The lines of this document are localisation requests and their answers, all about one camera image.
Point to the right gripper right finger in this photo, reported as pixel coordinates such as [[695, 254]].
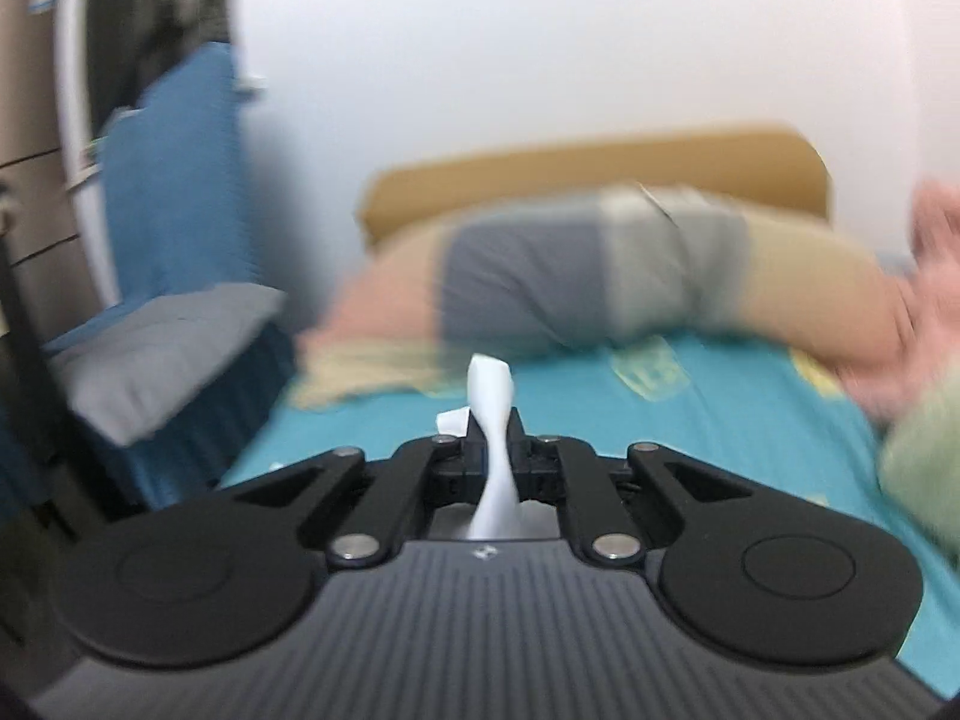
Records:
[[754, 571]]

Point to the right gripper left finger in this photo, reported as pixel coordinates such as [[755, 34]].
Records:
[[208, 581]]

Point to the white garment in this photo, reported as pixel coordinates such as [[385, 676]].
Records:
[[499, 513]]

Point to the teal patterned bed sheet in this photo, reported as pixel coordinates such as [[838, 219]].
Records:
[[760, 411]]

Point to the green fleece blanket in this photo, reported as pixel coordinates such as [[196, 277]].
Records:
[[918, 467]]

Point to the blue grey cushion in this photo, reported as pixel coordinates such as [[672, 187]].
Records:
[[177, 378]]

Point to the cardboard box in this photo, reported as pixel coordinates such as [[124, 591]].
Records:
[[45, 244]]

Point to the colour block pillow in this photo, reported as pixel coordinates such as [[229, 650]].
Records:
[[601, 268]]

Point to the pink cloth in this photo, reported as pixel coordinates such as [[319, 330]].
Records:
[[888, 393]]

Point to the tan headboard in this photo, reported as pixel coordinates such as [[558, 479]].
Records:
[[767, 164]]

